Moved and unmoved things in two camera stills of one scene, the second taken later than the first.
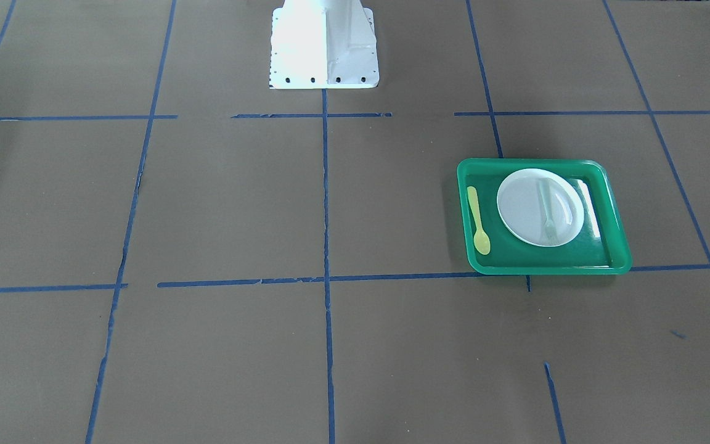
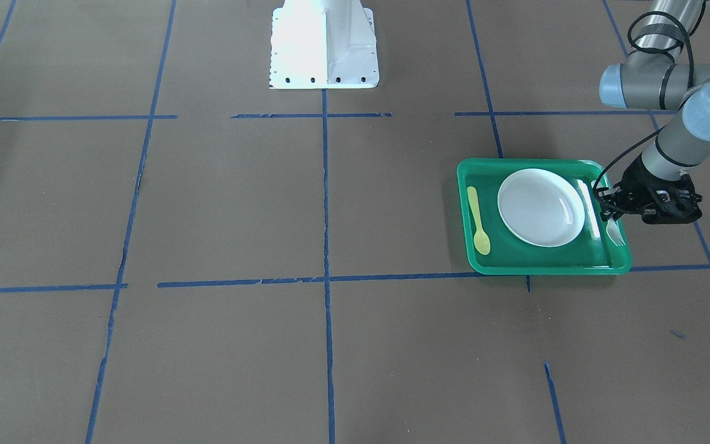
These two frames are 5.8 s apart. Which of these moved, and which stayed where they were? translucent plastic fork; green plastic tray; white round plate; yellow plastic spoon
Moved: translucent plastic fork
Stayed: yellow plastic spoon; white round plate; green plastic tray
